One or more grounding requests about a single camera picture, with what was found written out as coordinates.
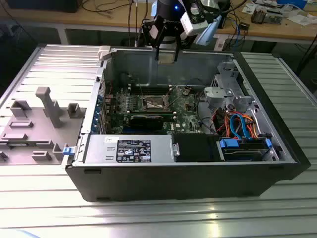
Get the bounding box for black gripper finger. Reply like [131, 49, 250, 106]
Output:
[165, 24, 184, 62]
[142, 16, 164, 61]

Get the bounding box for CPU socket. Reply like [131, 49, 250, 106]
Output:
[141, 95, 172, 112]

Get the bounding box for silver metal disk bay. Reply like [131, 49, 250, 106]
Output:
[203, 61, 256, 112]

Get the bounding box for wooden desk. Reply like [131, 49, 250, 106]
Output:
[0, 0, 317, 42]

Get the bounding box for metal heatsink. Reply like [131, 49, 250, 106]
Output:
[251, 7, 267, 24]

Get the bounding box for green motherboard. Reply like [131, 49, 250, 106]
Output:
[103, 85, 213, 136]

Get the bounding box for black graphics card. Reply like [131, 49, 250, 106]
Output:
[128, 113, 164, 130]

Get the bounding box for grey electronic device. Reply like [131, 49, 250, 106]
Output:
[266, 9, 283, 24]

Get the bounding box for black box on desk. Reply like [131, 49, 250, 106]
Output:
[4, 0, 80, 13]

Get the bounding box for black plastic shroud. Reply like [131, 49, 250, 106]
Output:
[173, 133, 220, 163]

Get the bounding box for hard disk in blue carrier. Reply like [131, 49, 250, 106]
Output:
[216, 138, 272, 162]

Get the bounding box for white paper sheet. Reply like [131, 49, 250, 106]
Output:
[287, 14, 315, 25]

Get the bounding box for silver power supply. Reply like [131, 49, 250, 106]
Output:
[84, 135, 174, 164]

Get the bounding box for black PC case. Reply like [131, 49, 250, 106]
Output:
[64, 46, 312, 203]

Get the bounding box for grey parts rack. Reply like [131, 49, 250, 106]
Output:
[0, 86, 87, 166]

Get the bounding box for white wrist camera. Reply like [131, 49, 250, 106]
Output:
[180, 8, 209, 35]

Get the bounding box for black hanging cable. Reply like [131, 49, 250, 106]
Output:
[127, 0, 132, 48]

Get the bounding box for blue cable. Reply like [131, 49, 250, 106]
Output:
[234, 22, 242, 49]

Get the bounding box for thick black wire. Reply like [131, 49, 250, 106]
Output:
[196, 93, 217, 133]

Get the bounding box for red power wires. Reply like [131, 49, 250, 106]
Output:
[211, 109, 225, 133]

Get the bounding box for blue wire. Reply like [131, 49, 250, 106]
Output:
[229, 113, 251, 140]

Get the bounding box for orange wire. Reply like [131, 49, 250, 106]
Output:
[222, 111, 261, 138]

